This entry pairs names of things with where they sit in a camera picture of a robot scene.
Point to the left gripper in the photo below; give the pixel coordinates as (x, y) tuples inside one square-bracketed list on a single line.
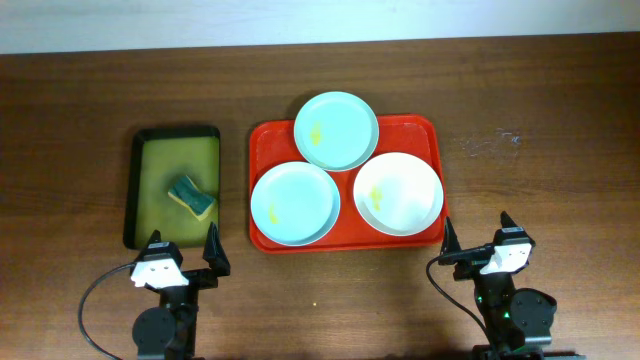
[(195, 278)]

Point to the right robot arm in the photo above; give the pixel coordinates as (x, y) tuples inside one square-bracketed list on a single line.
[(516, 322)]

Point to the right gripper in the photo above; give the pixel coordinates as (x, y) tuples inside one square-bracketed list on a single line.
[(468, 260)]

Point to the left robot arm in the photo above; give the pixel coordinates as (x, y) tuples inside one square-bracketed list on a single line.
[(168, 331)]

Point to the light blue plate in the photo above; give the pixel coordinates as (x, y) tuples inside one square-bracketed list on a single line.
[(295, 204)]

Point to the green plate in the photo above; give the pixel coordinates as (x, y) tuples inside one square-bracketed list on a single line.
[(336, 131)]

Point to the green and yellow sponge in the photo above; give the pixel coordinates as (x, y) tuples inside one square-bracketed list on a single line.
[(185, 192)]

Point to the white plate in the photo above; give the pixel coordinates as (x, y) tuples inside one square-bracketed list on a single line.
[(398, 194)]

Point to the red plastic tray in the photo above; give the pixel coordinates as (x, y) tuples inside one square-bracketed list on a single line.
[(272, 143)]

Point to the black tray with soapy water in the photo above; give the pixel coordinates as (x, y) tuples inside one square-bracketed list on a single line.
[(159, 158)]

